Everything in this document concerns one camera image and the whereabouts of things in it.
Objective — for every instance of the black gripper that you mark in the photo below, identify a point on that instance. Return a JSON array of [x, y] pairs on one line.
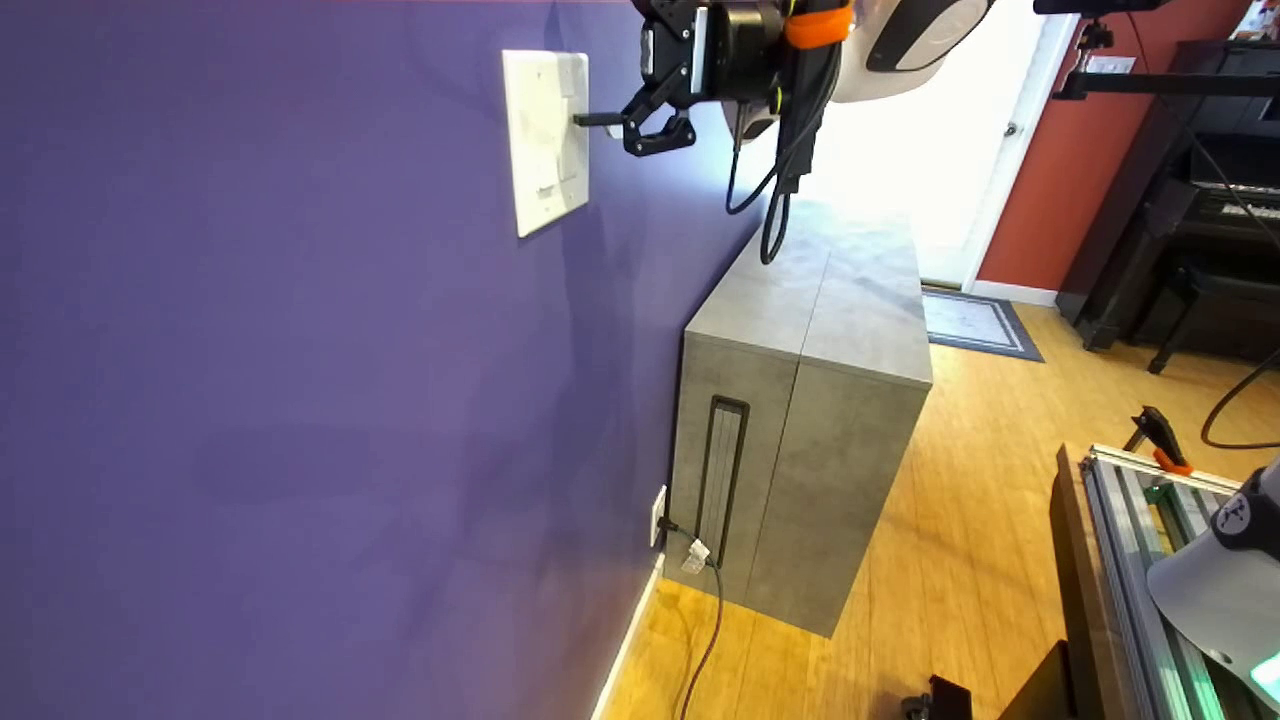
[[732, 53]]

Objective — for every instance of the white rocker switch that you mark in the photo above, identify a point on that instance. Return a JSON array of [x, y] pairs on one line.
[[560, 144], [535, 135]]

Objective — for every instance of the white grey Franka robot arm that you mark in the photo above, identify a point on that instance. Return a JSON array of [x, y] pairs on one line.
[[921, 40]]

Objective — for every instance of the white door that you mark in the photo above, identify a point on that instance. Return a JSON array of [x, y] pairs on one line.
[[986, 175]]

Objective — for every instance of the grey stone-look cabinet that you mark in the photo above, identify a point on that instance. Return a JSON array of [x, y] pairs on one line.
[[813, 440]]

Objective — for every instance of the blue grey door mat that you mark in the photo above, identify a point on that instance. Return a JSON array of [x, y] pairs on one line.
[[982, 327]]

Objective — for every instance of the white power plug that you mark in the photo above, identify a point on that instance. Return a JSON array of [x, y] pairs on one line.
[[697, 553]]

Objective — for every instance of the black stand bar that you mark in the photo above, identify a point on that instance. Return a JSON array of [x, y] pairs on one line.
[[1175, 84]]

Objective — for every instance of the white baseboard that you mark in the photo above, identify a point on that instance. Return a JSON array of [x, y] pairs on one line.
[[625, 643]]

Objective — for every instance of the black piano bench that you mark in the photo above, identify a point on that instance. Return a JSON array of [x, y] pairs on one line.
[[1221, 303]]

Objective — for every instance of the black orange clamp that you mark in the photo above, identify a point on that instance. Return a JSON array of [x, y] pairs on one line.
[[1159, 438]]

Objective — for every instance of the small black floor object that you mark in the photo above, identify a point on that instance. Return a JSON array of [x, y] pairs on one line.
[[937, 698]]

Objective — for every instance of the white light switch plate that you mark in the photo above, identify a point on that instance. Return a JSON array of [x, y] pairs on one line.
[[535, 202]]

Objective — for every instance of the white wall outlet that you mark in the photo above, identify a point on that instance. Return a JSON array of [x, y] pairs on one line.
[[656, 516]]

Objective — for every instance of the aluminium rail robot table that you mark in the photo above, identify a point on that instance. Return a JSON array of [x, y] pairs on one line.
[[1114, 586]]

